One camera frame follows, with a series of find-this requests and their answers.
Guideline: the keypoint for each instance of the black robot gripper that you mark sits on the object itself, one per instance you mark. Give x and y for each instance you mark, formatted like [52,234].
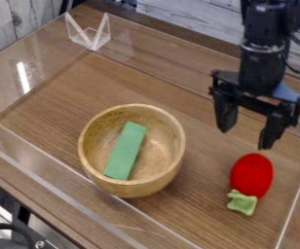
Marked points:
[258,88]

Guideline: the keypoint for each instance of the red plush strawberry toy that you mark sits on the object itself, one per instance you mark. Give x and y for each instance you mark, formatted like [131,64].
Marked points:
[251,181]

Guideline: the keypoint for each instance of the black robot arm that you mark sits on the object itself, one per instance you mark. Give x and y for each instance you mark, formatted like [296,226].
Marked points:
[271,23]

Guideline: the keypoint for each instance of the round wooden bowl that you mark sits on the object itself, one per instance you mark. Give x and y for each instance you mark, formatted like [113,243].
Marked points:
[160,156]

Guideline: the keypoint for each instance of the green rectangular block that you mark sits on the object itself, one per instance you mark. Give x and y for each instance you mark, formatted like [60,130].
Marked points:
[125,152]

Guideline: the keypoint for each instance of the clear acrylic corner bracket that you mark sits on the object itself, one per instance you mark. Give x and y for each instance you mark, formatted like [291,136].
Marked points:
[89,37]

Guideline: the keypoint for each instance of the black table leg bracket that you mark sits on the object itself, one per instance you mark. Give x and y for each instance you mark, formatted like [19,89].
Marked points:
[24,232]

